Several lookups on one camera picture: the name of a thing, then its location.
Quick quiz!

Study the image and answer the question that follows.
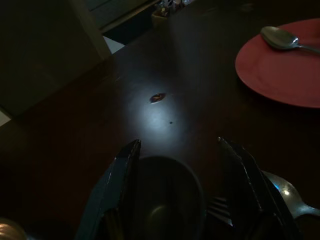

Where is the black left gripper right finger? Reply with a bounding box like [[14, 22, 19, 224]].
[[216, 136, 301, 240]]

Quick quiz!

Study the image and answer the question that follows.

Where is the silver metal fork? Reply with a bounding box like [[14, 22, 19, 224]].
[[206, 196, 234, 228]]

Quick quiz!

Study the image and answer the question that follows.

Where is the red round plate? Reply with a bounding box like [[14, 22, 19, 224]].
[[234, 17, 320, 109]]

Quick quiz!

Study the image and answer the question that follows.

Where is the large silver metal spoon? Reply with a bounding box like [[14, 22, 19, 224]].
[[261, 170, 320, 219]]

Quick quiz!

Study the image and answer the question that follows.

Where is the small oval sticker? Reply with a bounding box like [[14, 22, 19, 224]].
[[149, 92, 166, 104]]

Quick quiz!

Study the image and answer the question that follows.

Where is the small basket with items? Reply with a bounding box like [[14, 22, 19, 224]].
[[151, 7, 171, 28]]

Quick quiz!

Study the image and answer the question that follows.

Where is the dark round cup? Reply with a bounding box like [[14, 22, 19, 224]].
[[117, 155, 207, 240]]

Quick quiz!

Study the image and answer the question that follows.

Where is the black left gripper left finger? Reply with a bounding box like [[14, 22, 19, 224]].
[[74, 139, 142, 240]]

